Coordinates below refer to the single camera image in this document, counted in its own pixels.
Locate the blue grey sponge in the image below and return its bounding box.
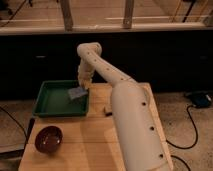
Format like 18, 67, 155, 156
68, 87, 88, 100

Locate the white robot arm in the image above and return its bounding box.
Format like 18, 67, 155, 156
77, 42, 173, 171

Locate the green plastic tray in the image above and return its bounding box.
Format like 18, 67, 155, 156
33, 80, 89, 117

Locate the small wooden block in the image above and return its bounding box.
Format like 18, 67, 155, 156
104, 105, 112, 116

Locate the dark red bowl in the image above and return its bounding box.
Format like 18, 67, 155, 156
35, 126, 63, 154

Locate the black power adapter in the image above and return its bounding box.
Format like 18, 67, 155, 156
191, 93, 212, 108

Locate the left wooden frame post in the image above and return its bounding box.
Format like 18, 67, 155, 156
60, 0, 73, 31

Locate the wooden frame post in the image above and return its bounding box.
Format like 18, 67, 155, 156
60, 0, 73, 31
123, 0, 134, 29

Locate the black cable left floor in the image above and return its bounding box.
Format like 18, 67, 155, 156
0, 106, 28, 139

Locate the right wooden frame post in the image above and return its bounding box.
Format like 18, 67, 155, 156
123, 0, 134, 29

